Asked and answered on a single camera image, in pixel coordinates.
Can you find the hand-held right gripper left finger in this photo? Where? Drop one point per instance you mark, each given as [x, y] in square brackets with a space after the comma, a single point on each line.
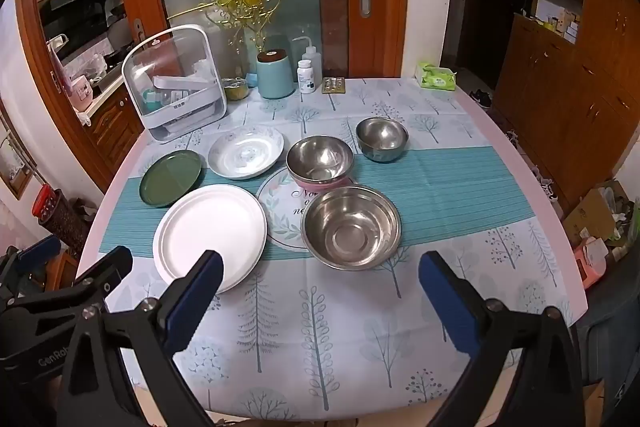
[196, 303]

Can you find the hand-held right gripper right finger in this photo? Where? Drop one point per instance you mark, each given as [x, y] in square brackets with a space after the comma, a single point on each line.
[446, 303]

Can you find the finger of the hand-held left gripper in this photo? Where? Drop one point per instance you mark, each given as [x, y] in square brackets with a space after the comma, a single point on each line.
[42, 249]
[112, 264]

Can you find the large steel plate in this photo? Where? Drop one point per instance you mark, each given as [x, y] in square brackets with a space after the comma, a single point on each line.
[210, 227]

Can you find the green plate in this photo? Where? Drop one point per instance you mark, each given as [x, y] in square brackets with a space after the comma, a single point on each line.
[167, 179]

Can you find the large steel bowl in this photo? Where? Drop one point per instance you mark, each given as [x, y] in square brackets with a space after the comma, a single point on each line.
[350, 227]

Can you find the white patterned plate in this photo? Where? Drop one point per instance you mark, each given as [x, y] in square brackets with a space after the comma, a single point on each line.
[245, 152]

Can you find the small steel bowl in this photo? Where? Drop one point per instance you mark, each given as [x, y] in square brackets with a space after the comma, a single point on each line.
[382, 137]

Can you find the steel bowl with pink outside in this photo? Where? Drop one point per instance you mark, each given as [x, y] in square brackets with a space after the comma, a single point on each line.
[320, 159]

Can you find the brown basket with red lid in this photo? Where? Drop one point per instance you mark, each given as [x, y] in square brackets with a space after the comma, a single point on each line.
[62, 219]

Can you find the round leaf-print placemat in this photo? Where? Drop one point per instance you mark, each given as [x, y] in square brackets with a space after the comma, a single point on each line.
[280, 213]

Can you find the wooden kitchen base cabinet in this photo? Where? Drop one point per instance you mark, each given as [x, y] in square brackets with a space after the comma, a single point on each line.
[115, 127]

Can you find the pink box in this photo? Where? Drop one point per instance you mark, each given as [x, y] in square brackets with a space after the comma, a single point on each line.
[590, 262]

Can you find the pair of shoes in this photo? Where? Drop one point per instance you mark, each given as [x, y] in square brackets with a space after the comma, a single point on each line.
[545, 187]

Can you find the pink rice cooker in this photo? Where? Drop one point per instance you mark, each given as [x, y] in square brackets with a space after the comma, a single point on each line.
[81, 93]

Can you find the dark grey stool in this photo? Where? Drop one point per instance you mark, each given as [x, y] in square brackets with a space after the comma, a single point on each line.
[610, 332]

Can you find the cardboard box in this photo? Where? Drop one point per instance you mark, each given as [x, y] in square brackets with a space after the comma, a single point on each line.
[595, 212]

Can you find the black shoe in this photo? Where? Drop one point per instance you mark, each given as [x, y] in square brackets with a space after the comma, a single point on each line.
[481, 99]

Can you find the small glass jar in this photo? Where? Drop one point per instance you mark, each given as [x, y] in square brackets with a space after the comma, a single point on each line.
[235, 91]

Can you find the white clear-lid storage box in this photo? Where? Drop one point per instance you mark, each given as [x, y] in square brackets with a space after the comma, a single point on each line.
[170, 57]

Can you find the green wet wipes pack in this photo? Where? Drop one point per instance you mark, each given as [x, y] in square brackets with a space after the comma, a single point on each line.
[436, 78]

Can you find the light blue small cup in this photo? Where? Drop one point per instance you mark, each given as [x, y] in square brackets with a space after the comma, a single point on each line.
[252, 80]

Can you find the teal canister with brown lid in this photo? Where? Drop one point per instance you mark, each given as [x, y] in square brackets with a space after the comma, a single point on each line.
[275, 77]

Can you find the wooden shelf cabinet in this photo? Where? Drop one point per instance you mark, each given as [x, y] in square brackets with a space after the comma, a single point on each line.
[575, 97]

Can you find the small glass dish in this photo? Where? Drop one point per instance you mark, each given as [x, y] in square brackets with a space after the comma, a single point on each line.
[333, 86]

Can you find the black range hood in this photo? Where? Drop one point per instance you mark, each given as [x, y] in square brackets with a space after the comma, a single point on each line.
[80, 7]

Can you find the white pill bottle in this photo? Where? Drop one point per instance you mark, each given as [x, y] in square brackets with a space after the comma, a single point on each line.
[306, 79]

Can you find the white plastic bottles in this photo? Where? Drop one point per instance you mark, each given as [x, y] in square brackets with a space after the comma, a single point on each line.
[311, 54]

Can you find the framed wall picture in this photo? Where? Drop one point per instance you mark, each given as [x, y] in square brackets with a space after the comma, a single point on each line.
[12, 157]

